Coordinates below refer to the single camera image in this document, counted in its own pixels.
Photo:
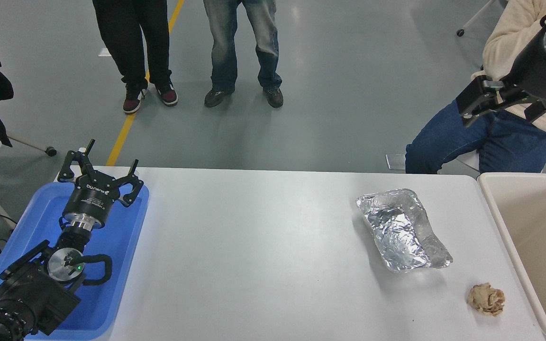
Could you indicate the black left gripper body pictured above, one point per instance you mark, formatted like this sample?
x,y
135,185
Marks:
x,y
92,196

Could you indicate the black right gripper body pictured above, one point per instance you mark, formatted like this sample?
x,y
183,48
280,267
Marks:
x,y
543,80

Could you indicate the metal floor plate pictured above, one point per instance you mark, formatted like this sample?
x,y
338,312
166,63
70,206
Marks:
x,y
395,161

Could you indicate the blue plastic tray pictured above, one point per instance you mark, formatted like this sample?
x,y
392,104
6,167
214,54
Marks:
x,y
121,227

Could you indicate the foil plate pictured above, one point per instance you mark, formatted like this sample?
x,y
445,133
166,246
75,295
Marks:
x,y
398,232

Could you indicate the standing person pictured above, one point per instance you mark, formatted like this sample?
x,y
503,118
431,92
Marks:
x,y
223,47
131,42

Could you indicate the seated person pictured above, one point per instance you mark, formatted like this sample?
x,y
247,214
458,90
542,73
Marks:
x,y
453,137

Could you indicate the crumpled tan paper ball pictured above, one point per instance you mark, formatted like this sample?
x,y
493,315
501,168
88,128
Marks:
x,y
486,299

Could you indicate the white seat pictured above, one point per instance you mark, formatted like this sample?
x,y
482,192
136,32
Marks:
x,y
469,162

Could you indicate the chair leg with castor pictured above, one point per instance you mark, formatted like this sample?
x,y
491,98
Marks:
x,y
474,18
31,144

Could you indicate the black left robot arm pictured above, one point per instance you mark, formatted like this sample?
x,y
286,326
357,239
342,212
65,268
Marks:
x,y
31,293

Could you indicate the large pale dustbin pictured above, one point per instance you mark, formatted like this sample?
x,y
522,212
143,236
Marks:
x,y
538,227

